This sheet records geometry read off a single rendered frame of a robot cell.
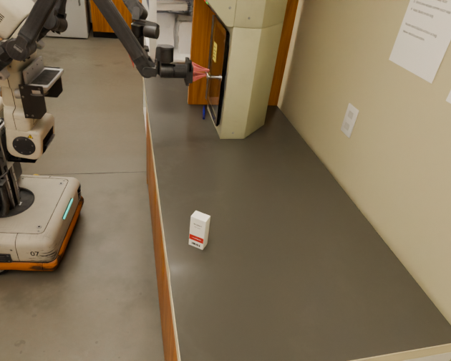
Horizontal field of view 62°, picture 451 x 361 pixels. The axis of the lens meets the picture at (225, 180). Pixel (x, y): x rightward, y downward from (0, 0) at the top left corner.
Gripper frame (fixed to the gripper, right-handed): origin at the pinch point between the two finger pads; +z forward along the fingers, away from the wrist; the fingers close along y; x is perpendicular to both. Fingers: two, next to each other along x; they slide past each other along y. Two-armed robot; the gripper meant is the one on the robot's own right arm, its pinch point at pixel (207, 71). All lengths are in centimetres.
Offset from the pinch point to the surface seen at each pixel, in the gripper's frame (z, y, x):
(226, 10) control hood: 2.9, 26.6, -10.9
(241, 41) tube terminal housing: 10.1, 15.9, -10.8
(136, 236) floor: -31, -120, 31
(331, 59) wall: 49, 11, -11
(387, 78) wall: 50, 17, -48
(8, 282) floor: -99, -120, 0
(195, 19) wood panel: -2.0, 15.0, 26.1
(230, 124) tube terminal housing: 10.2, -19.1, -10.8
